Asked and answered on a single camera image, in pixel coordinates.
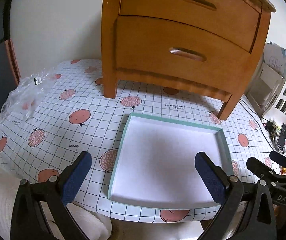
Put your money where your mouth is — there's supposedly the wooden drawer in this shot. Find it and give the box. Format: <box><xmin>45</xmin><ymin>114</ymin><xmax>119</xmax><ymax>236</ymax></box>
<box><xmin>121</xmin><ymin>0</ymin><xmax>259</xmax><ymax>51</ymax></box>
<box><xmin>115</xmin><ymin>16</ymin><xmax>250</xmax><ymax>93</ymax></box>

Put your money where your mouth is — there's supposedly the white side table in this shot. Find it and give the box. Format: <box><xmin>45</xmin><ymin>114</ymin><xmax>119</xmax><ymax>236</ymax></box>
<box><xmin>245</xmin><ymin>42</ymin><xmax>286</xmax><ymax>115</ymax></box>

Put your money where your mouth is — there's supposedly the teal rimmed white tray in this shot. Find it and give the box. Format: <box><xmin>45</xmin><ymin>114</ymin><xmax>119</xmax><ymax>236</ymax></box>
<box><xmin>108</xmin><ymin>113</ymin><xmax>233</xmax><ymax>210</ymax></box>

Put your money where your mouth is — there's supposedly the white grid pomegranate mat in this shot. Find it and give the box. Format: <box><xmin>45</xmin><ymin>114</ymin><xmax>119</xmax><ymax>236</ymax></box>
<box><xmin>0</xmin><ymin>60</ymin><xmax>280</xmax><ymax>223</ymax></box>

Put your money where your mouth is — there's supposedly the clear plastic bag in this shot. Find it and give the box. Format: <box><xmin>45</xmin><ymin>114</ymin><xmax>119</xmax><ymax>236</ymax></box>
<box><xmin>0</xmin><ymin>68</ymin><xmax>61</xmax><ymax>124</ymax></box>

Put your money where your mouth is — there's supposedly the wooden nightstand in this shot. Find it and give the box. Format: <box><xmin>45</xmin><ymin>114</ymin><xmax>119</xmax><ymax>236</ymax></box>
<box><xmin>101</xmin><ymin>0</ymin><xmax>276</xmax><ymax>120</ymax></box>

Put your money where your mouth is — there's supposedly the black cable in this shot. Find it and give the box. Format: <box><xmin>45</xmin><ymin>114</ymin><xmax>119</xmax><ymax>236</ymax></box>
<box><xmin>239</xmin><ymin>99</ymin><xmax>276</xmax><ymax>145</ymax></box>

